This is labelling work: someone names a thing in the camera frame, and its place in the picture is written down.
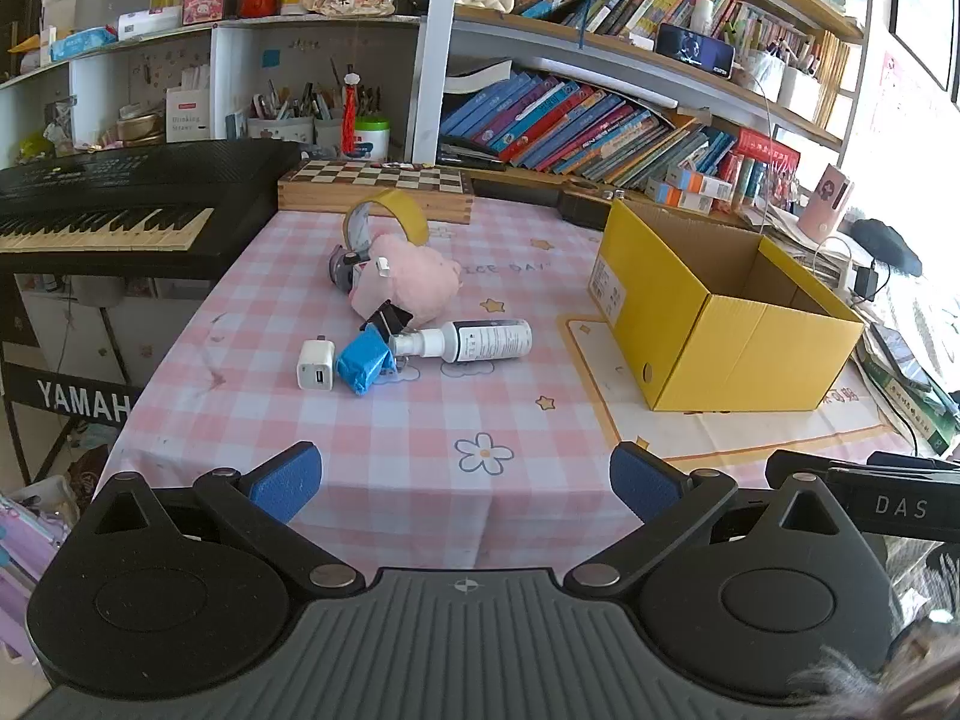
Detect white pencil container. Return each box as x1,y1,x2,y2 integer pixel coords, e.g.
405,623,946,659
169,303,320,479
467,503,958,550
778,64,824,123
739,49,785,102

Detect black cap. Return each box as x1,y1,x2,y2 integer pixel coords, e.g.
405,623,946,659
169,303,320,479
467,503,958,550
853,217,923,277

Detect dark desk organiser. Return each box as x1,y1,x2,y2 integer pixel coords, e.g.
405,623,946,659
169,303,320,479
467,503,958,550
557,184,623,230

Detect stack of papers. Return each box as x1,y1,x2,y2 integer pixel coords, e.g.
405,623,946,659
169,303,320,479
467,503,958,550
750,202,856,286

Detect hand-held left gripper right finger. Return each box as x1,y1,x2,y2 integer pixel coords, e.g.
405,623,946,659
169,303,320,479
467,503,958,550
564,441,871,592

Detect green book stack with phone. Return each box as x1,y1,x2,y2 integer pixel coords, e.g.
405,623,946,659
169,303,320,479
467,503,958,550
859,345,960,458

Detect yellow tape roll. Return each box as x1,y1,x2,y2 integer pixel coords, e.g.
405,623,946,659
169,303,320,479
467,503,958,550
343,190,428,256

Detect black stapler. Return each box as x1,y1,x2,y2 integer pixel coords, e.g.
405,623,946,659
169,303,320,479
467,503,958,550
439,142,505,170

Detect small orange white box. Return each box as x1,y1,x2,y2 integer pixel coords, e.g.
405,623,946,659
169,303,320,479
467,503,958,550
645,184,713,215
666,165,736,200

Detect yellow cardboard box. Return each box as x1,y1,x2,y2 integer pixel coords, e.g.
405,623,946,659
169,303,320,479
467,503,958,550
587,199,866,413

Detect white pen cup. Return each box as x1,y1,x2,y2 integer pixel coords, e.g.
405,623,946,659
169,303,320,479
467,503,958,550
247,116,314,143

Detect white flat box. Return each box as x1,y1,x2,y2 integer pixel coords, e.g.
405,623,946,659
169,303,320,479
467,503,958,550
116,7,183,40

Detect pink cup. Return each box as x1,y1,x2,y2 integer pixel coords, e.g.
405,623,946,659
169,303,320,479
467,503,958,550
796,163,856,241

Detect black binder clip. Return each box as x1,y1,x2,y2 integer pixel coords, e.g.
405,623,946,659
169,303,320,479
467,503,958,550
360,300,415,342

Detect phone with lit screen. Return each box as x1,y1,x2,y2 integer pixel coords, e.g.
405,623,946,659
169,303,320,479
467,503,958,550
656,22,736,81

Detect black electronic keyboard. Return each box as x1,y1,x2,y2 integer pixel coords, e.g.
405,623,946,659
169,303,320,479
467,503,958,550
0,139,301,278

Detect red tassel ornament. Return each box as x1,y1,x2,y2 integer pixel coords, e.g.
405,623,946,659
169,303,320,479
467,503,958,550
341,73,365,158

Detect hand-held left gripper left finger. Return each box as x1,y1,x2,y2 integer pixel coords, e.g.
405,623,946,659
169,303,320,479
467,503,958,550
71,441,366,592

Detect green-lid jar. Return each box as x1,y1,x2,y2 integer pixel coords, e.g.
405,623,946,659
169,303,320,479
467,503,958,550
352,116,392,162

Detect black framed picture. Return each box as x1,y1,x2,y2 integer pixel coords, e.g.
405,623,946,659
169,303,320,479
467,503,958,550
892,0,960,102

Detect gold bowl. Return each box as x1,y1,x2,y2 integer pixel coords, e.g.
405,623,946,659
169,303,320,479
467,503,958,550
116,112,166,147

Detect pink plush toy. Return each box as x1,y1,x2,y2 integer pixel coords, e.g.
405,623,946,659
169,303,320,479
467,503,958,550
347,232,461,327

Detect red flat box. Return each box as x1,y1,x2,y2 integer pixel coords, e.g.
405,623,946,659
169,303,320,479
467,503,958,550
735,127,802,162

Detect white spray bottle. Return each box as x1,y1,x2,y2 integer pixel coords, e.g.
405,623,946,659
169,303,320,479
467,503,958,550
388,319,533,365

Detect black smartphone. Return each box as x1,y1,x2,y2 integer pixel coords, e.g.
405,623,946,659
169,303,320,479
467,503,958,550
877,326,935,391

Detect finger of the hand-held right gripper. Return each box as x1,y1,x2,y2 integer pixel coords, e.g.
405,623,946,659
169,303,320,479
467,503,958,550
765,450,833,475

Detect wooden chess board box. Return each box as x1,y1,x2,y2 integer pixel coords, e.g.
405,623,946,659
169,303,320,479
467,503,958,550
277,160,475,224

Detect white bookshelf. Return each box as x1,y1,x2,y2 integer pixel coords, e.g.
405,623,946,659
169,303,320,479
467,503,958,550
0,0,878,188

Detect black keyboard stand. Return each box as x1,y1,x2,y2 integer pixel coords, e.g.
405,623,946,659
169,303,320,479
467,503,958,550
0,270,151,488

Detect white straws box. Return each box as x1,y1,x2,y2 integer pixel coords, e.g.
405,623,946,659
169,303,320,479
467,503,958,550
165,86,212,142

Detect white charger plug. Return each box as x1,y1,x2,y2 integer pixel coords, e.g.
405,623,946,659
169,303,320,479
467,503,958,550
297,335,335,392

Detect grey fuzzy sleeve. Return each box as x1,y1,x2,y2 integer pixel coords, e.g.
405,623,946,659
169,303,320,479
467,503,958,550
791,540,960,720

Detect blue packet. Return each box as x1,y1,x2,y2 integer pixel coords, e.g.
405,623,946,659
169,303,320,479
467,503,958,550
335,330,398,398

